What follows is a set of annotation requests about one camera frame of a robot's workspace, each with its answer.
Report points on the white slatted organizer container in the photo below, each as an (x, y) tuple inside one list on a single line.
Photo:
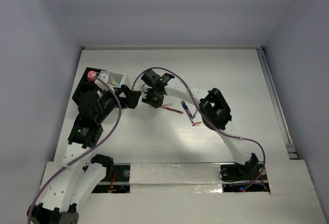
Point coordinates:
[(124, 80)]

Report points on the black organizer container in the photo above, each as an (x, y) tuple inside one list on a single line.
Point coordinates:
[(85, 85)]

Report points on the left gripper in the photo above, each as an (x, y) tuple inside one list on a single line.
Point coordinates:
[(131, 97)]

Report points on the blue gel pen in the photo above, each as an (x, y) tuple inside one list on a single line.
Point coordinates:
[(187, 111)]

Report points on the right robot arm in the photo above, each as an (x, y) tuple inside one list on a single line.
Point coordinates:
[(212, 106)]

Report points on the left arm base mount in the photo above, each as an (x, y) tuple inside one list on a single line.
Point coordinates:
[(119, 182)]

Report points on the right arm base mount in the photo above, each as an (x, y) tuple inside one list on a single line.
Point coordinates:
[(248, 177)]

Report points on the dark red ink pen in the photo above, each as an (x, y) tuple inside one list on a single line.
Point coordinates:
[(172, 110)]

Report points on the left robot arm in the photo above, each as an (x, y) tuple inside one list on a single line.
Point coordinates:
[(61, 197)]

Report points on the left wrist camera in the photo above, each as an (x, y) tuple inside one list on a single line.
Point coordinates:
[(107, 77)]

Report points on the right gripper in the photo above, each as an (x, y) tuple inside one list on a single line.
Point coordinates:
[(148, 99)]

